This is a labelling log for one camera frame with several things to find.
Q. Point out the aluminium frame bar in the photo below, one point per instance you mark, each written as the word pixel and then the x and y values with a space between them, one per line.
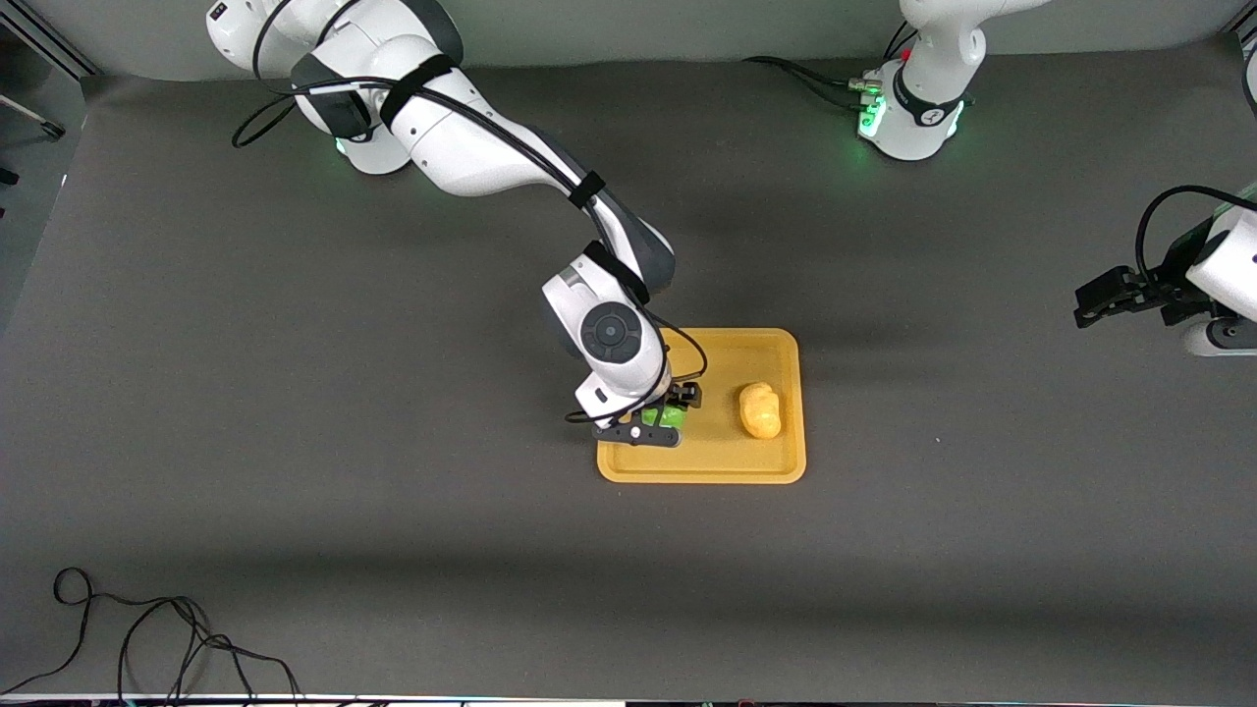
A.
pixel 54 44

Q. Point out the yellow plastic tray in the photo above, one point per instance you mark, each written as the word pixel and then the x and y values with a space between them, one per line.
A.
pixel 727 457

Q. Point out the yellow potato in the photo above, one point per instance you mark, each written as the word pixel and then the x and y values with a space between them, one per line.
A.
pixel 760 410

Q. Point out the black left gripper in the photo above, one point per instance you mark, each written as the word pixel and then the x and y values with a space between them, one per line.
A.
pixel 1172 280

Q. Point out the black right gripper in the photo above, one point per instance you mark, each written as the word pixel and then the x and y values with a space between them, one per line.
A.
pixel 684 396

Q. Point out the green apple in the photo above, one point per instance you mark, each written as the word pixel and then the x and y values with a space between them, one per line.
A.
pixel 668 416

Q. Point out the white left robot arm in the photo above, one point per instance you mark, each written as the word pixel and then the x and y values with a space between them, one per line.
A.
pixel 933 88

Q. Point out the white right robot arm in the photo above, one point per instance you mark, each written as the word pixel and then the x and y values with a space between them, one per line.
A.
pixel 462 137

